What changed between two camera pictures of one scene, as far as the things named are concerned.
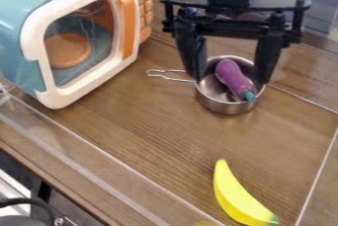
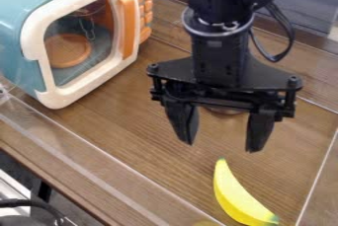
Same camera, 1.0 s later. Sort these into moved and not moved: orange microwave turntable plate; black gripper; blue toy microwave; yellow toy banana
Moved: black gripper
Not moved: blue toy microwave; yellow toy banana; orange microwave turntable plate
